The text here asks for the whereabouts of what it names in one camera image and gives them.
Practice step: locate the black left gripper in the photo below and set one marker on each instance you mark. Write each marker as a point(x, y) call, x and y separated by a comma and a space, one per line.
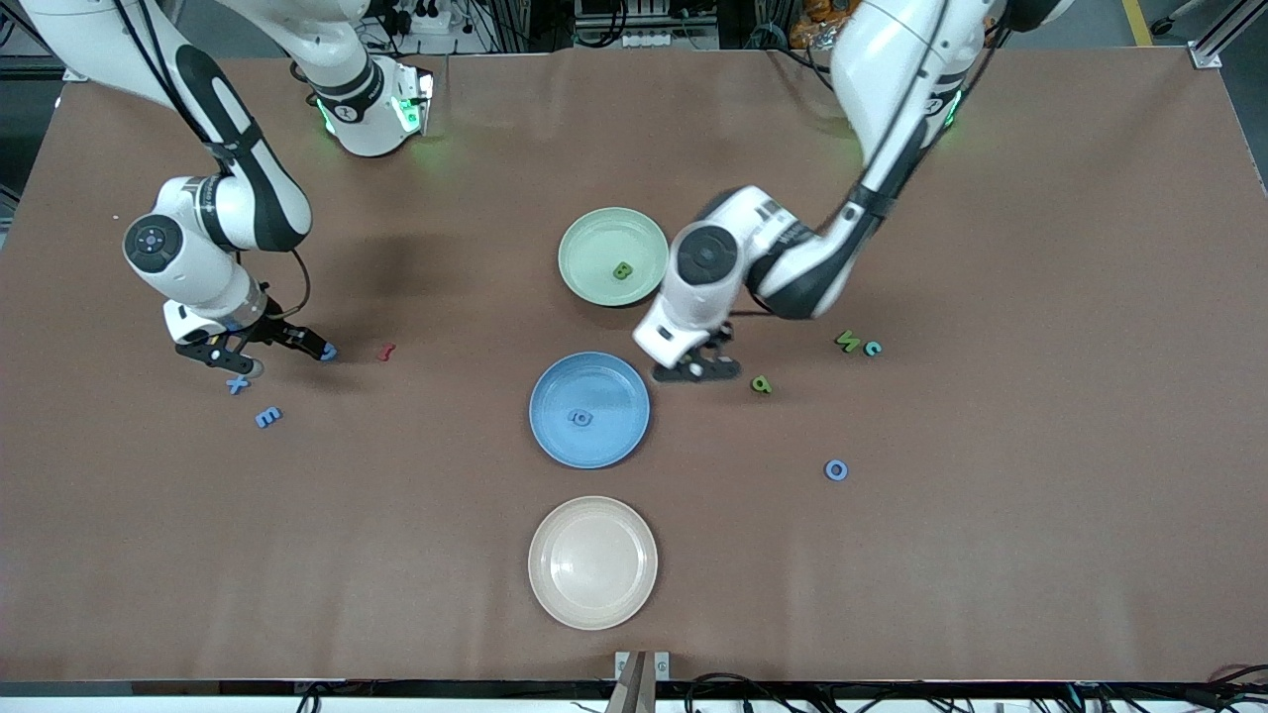
point(721, 337)

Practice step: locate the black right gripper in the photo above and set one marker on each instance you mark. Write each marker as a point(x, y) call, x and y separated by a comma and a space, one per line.
point(274, 330)

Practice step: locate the blue letter x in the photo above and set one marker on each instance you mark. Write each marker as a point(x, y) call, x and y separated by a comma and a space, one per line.
point(237, 385)

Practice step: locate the green letter d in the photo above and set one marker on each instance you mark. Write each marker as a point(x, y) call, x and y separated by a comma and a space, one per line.
point(764, 387)

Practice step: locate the blue letter E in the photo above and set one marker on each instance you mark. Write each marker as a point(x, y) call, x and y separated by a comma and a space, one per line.
point(268, 417)

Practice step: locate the green letter B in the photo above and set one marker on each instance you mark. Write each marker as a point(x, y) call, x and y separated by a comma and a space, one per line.
point(622, 269)

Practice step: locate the blue letter a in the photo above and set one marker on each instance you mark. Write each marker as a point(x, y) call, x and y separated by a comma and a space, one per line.
point(575, 418)

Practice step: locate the green letter N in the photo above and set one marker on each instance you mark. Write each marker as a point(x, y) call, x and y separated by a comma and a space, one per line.
point(848, 342)

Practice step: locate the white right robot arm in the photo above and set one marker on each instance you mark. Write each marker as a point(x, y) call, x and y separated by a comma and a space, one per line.
point(188, 257)

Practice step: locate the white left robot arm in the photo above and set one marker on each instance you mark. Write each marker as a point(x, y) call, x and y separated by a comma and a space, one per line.
point(892, 79)

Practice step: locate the blue plate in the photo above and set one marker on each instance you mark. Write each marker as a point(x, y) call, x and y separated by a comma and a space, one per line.
point(609, 446)

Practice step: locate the pale green plate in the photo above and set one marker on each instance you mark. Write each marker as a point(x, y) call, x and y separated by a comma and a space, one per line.
point(604, 243)

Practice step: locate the blue letter O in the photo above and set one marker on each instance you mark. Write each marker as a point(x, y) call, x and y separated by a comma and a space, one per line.
point(827, 469)

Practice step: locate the beige plate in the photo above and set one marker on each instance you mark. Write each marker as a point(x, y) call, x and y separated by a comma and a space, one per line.
point(592, 562)

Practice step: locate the grey connector box green light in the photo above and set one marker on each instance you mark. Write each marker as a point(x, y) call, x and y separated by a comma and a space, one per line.
point(414, 99)

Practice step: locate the orange plastic bag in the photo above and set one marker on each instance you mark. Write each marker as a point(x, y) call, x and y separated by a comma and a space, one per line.
point(817, 25)

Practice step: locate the white power strip with plugs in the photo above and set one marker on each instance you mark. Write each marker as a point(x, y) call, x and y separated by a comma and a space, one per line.
point(426, 20)

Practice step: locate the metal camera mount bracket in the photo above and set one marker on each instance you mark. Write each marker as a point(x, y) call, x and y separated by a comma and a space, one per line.
point(634, 693)

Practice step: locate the aluminium frame post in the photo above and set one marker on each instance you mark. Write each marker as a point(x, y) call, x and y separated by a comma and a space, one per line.
point(79, 69)
point(1204, 54)

